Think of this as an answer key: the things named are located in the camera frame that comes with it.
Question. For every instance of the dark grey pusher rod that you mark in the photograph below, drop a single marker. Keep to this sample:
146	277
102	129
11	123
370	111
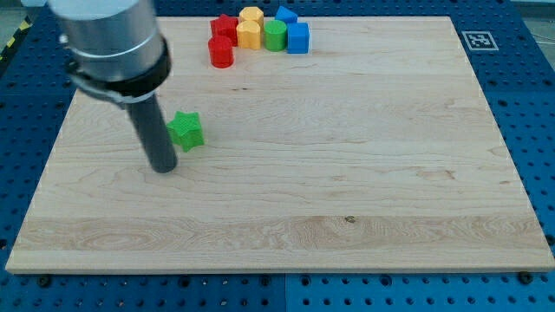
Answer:
149	124

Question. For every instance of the green star block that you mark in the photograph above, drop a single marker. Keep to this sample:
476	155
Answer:
185	130

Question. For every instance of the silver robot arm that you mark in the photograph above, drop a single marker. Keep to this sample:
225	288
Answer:
119	55

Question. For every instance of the red star block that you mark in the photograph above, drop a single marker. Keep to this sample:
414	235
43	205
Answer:
225	25

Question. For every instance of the red cylinder block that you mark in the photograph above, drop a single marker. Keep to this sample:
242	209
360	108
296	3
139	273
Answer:
221	51

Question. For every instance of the yellow heart block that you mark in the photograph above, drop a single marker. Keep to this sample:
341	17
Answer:
249	35

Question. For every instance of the yellow hexagon block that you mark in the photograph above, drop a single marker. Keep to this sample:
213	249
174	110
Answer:
252	13

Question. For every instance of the green cylinder block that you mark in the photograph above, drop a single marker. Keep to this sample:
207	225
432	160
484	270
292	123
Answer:
275	35

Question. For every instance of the blue pentagon block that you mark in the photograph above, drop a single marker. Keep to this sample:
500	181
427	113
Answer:
286	15

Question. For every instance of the blue cube block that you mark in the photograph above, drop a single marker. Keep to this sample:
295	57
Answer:
298	38

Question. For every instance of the wooden board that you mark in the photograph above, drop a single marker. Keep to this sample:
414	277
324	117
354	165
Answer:
376	152

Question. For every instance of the fiducial marker tag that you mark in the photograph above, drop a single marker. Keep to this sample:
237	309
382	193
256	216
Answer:
478	40

